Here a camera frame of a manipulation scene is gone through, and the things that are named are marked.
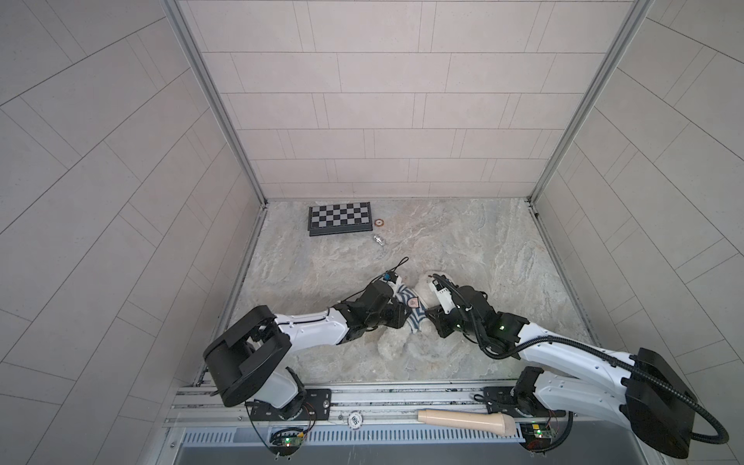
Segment blue white striped shirt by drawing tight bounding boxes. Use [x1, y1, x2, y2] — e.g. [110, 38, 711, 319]
[394, 284, 427, 333]

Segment white fluffy teddy bear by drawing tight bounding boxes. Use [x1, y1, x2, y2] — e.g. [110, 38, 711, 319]
[378, 271, 458, 363]

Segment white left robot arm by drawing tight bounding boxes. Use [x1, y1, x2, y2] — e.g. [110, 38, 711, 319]
[203, 272, 412, 414]

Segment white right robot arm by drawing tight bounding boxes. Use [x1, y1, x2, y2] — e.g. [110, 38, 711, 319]
[415, 275, 701, 459]

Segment folded black chess board box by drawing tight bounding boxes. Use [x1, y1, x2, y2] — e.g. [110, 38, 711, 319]
[308, 201, 374, 236]

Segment right green circuit board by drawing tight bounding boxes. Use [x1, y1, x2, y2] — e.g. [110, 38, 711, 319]
[518, 422, 555, 451]

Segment green circuit board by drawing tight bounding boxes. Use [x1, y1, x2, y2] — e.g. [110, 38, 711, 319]
[269, 427, 307, 457]
[518, 422, 555, 451]

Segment left green circuit board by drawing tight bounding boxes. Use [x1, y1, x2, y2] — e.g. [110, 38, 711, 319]
[269, 427, 307, 457]

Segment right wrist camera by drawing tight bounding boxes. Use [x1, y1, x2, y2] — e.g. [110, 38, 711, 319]
[429, 275, 456, 314]

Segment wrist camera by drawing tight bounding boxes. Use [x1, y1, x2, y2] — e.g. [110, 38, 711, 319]
[429, 275, 456, 314]
[381, 270, 404, 301]

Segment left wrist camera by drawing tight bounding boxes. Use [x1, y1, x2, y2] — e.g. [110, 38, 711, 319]
[381, 270, 404, 301]

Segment beige wooden handle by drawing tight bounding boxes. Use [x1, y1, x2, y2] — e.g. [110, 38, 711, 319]
[417, 410, 517, 437]

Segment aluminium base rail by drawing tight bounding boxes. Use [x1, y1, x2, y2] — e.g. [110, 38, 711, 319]
[165, 375, 630, 428]

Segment black corrugated cable conduit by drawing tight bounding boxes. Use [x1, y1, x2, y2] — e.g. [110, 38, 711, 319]
[432, 272, 730, 446]

